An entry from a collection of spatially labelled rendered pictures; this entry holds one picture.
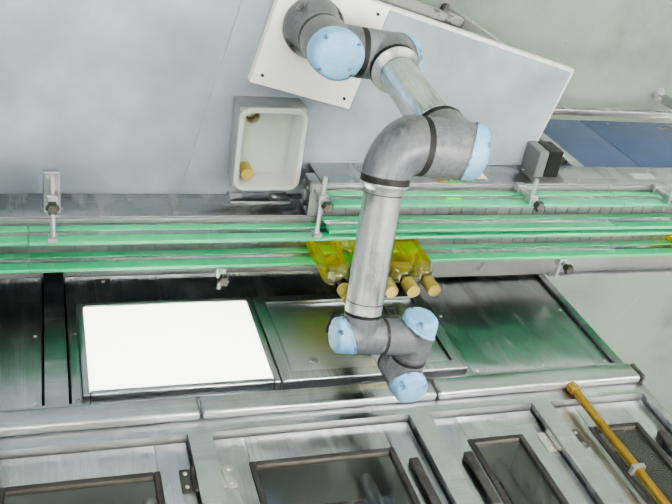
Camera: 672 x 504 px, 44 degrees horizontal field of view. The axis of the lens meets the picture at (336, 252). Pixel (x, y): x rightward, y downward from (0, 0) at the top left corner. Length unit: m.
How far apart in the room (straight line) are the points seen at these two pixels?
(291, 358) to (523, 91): 1.01
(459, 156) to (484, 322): 0.82
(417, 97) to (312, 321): 0.67
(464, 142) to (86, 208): 0.98
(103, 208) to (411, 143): 0.89
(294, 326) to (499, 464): 0.59
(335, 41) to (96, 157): 0.68
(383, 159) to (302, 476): 0.67
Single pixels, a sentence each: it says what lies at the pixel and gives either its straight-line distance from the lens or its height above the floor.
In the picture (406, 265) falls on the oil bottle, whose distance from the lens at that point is 2.14.
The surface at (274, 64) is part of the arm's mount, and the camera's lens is 2.13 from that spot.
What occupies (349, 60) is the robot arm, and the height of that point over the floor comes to 1.01.
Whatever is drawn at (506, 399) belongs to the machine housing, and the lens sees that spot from 2.08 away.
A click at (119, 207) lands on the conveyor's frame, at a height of 0.83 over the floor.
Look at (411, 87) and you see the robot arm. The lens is 1.81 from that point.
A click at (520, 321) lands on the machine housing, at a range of 2.40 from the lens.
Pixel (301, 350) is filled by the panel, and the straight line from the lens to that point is 2.03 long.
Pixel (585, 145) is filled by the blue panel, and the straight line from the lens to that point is 2.91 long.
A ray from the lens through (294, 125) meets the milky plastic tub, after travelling 2.19.
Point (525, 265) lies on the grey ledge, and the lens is 2.59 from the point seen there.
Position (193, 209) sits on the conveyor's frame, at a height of 0.84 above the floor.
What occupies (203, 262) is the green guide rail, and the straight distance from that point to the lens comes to 2.13.
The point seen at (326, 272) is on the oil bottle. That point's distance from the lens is 2.08.
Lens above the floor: 2.73
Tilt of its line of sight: 54 degrees down
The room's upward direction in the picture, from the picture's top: 151 degrees clockwise
